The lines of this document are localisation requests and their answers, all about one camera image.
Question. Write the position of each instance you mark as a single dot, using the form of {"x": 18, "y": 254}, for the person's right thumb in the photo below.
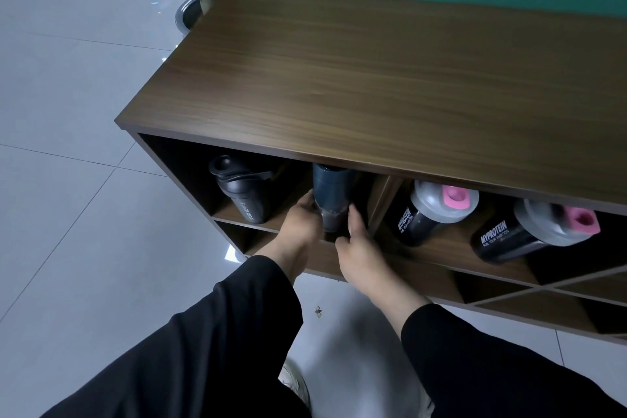
{"x": 356, "y": 220}

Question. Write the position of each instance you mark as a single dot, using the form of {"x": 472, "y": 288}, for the person's left thumb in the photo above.
{"x": 307, "y": 198}

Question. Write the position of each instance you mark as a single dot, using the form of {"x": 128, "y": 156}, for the person's white shoe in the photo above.
{"x": 295, "y": 381}

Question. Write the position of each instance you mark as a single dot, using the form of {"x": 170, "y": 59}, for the black shaker bottle black lid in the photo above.
{"x": 245, "y": 190}

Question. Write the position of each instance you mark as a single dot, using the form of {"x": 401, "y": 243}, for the dark blue shaker bottle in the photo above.
{"x": 334, "y": 199}

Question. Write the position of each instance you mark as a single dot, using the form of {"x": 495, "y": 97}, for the person's left hand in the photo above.
{"x": 300, "y": 225}

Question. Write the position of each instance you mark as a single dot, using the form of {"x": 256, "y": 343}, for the brown wooden shelf cabinet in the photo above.
{"x": 392, "y": 114}

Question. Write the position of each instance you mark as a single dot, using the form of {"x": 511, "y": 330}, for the person's left forearm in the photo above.
{"x": 210, "y": 334}

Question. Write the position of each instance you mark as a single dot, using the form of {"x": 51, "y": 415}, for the person's right hand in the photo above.
{"x": 361, "y": 256}

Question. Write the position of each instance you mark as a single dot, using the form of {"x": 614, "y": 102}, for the person's right forearm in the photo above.
{"x": 470, "y": 359}

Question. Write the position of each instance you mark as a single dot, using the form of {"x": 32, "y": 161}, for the black shaker bottle pink cap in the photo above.
{"x": 431, "y": 209}
{"x": 531, "y": 231}

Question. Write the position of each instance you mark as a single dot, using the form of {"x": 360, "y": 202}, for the grey round planter pot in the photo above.
{"x": 188, "y": 11}

